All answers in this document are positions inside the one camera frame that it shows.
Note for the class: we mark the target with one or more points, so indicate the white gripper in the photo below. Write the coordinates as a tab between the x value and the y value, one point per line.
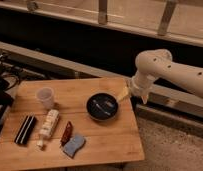
139	86

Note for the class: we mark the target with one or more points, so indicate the black ceramic bowl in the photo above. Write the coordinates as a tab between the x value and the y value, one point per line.
102	106

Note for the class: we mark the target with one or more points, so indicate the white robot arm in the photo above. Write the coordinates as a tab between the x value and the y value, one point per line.
154	64

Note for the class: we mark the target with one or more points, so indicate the wooden table board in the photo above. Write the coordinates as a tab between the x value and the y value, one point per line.
113	141

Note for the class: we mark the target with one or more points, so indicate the blue sponge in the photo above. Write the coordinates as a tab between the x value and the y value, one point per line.
73	145

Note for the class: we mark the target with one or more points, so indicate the red brown small packet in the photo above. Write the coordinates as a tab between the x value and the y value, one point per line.
67	134

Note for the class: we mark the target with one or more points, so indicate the white plastic bottle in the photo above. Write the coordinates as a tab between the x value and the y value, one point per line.
48	127

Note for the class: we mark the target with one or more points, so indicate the clear plastic cup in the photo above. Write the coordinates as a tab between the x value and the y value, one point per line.
46	96

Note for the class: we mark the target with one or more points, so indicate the black box with white stripes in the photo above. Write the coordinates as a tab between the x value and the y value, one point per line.
25	130

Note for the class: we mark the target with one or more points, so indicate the metal rail frame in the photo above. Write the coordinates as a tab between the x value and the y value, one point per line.
173	20

